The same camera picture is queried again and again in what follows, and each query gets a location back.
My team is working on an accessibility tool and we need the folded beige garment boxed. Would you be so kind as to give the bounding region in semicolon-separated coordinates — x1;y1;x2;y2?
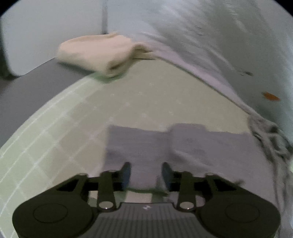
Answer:
56;33;155;78

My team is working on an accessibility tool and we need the grey zip hoodie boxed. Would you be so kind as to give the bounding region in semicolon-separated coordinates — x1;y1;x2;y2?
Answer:
103;117;292;237

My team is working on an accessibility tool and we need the green grid-pattern mat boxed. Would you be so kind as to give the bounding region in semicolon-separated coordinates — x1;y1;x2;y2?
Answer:
1;60;249;237

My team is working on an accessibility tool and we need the light blue carrot-print sheet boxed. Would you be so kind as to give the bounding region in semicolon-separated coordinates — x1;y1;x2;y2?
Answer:
142;1;292;137

